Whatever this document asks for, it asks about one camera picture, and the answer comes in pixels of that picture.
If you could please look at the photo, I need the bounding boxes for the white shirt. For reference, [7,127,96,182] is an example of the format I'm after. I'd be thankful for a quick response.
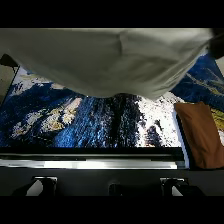
[0,27,215,100]

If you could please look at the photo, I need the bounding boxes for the brown garment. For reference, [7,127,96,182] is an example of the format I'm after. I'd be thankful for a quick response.
[173,101,224,170]

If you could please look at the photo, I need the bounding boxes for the silver frame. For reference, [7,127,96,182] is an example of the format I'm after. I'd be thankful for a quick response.
[0,152,224,197]

